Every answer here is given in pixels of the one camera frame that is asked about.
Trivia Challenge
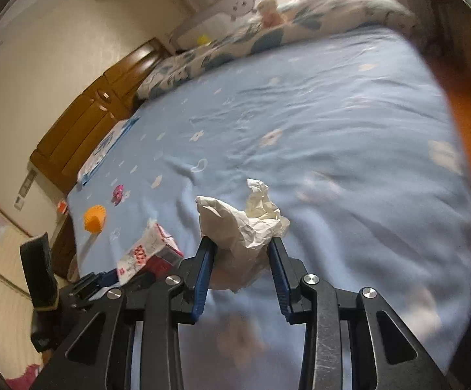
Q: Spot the red white carton box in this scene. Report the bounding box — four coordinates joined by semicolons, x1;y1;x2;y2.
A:
116;223;183;285

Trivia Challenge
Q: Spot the small pink candy wrapper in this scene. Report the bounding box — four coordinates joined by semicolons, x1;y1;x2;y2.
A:
111;185;124;206

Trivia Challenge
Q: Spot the small plush teddy bear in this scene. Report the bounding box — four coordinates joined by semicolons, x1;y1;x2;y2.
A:
257;0;287;28

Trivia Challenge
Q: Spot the light blue floral bedsheet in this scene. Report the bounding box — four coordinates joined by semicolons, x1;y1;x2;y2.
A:
69;26;471;369

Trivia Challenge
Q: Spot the small yellow toy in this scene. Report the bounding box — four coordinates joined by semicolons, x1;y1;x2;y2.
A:
197;34;211;46

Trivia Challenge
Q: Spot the small orange foam net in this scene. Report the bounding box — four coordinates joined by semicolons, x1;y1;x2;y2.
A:
83;205;107;234

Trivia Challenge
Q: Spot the floral blue white quilt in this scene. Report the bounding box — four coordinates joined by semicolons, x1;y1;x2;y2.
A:
136;0;426;99

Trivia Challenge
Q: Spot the wooden headboard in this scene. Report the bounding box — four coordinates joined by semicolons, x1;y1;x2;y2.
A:
30;38;170;195

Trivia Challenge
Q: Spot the white tissue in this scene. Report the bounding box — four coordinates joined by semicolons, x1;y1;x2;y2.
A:
196;179;290;292

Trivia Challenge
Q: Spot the grey white crib rail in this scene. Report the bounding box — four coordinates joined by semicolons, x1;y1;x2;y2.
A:
168;0;302;54

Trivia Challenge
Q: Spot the pink sleeve cuff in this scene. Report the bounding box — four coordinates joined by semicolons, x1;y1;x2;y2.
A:
5;364;42;390

